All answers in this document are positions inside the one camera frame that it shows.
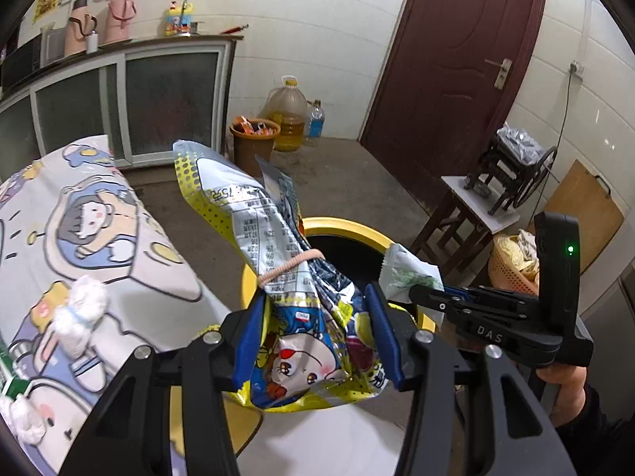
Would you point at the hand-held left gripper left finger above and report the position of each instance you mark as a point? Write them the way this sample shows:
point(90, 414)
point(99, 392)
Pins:
point(250, 337)

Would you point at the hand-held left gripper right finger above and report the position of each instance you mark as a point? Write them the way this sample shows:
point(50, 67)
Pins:
point(382, 337)

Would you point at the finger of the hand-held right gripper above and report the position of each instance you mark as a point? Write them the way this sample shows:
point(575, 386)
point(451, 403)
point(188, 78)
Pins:
point(506, 303)
point(441, 305)

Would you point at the pale green wrapper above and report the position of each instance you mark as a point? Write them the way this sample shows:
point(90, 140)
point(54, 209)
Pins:
point(407, 270)

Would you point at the yellow rimmed trash bin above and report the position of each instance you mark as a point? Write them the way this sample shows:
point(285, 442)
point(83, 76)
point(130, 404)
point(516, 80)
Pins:
point(347, 230)

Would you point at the yellow cartoon snack bag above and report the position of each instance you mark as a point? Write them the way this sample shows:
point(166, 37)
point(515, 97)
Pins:
point(258, 223)

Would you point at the person's right forearm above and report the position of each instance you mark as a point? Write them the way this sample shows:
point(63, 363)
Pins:
point(605, 421)

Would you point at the person's right hand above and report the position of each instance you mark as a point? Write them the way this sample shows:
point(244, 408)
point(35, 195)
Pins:
point(563, 391)

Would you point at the orange basket of vegetables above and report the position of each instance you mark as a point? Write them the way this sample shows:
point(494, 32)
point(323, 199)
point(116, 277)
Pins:
point(511, 263)

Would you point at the pink rubber band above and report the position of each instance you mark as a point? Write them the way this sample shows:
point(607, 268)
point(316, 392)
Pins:
point(292, 265)

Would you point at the wooden cutting board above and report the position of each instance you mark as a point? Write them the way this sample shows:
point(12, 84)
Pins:
point(590, 208)

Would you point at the small white topped table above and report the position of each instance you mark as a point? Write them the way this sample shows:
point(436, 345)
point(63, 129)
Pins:
point(461, 198)

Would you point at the hand crank noodle machine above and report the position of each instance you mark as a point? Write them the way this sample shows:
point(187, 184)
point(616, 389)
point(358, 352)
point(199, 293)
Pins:
point(506, 163)

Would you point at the white tissue wad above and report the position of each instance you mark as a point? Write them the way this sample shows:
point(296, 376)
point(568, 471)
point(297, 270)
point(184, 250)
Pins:
point(27, 419)
point(82, 307)

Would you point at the brown bucket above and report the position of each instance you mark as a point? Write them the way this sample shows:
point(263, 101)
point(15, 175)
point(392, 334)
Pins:
point(253, 151)

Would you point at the blue plastic bottle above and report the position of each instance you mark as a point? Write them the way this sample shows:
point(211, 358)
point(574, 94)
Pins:
point(316, 124)

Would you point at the large cooking oil bottle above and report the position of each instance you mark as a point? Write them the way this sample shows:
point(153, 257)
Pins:
point(287, 119)

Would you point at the green and white milk bag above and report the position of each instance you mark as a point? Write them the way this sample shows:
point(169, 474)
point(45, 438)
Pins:
point(12, 377)

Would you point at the kitchen counter cabinet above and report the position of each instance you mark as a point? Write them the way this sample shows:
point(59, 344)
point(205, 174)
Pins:
point(168, 99)

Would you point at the yellow dish soap bottle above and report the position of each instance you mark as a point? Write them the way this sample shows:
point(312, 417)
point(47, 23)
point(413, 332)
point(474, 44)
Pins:
point(178, 20)

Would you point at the pink thermos with brown band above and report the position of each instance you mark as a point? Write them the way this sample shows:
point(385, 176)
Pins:
point(78, 29)

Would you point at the black microwave oven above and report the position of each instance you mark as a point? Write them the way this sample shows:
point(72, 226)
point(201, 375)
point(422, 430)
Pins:
point(25, 62)

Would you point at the white wall socket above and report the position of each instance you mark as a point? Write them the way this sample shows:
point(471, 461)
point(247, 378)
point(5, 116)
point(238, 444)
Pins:
point(576, 68)

